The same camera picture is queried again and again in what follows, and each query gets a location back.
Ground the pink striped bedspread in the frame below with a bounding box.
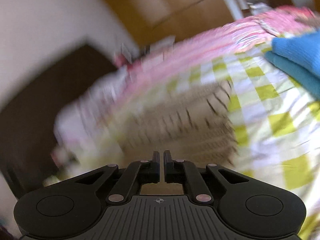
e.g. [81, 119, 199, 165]
[117, 5, 319, 86]

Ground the green white checkered sheet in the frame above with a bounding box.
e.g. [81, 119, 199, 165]
[54, 41, 319, 239]

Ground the beige brown-striped knit sweater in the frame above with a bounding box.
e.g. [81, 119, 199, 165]
[119, 80, 237, 164]

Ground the wooden wardrobe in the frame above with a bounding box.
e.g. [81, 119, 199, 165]
[105, 0, 234, 46]

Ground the folded blue knit sweater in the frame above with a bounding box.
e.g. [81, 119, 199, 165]
[265, 31, 319, 100]

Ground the dark wooden headboard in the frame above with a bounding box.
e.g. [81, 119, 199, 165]
[1, 44, 117, 198]

